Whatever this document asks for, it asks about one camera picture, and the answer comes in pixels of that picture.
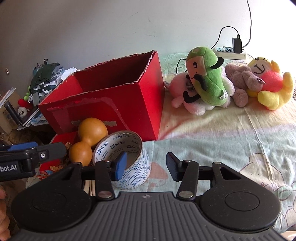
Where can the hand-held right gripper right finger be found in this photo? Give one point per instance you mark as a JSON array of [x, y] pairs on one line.
[[172, 168]]

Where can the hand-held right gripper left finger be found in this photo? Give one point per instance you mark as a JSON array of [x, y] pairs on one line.
[[121, 165]]

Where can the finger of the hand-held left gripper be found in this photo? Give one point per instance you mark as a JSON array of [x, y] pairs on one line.
[[46, 153], [23, 146]]

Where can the printed packing tape roll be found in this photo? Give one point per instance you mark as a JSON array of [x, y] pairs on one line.
[[141, 162]]

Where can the brown wooden gourd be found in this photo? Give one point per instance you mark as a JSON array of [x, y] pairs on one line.
[[92, 131]]

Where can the large red cardboard box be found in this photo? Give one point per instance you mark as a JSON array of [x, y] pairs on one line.
[[129, 104]]

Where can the person's left hand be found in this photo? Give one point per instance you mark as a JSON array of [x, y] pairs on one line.
[[3, 220]]

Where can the blue checkered cloth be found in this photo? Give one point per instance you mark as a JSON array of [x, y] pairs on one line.
[[37, 120]]

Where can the red white plush toy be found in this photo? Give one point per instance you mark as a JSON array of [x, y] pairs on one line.
[[23, 103]]

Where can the pastel printed bed sheet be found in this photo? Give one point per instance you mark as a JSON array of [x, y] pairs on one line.
[[208, 139]]

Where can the green bead toy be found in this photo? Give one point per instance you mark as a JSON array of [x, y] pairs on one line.
[[27, 93]]

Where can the pink plush toy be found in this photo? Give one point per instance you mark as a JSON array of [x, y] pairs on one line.
[[196, 107]]

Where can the pile of green clothes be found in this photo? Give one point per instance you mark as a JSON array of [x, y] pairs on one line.
[[44, 76]]

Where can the black binder clip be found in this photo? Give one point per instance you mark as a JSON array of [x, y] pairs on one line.
[[45, 62]]

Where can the green plush toy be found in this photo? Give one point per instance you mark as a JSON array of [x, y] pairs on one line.
[[208, 69]]

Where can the mauve plush toy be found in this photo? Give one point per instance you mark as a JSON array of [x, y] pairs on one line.
[[240, 78]]

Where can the yellow plush toy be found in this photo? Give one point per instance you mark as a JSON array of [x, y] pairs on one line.
[[272, 97]]

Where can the white power strip with charger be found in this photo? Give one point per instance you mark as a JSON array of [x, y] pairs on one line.
[[237, 45]]

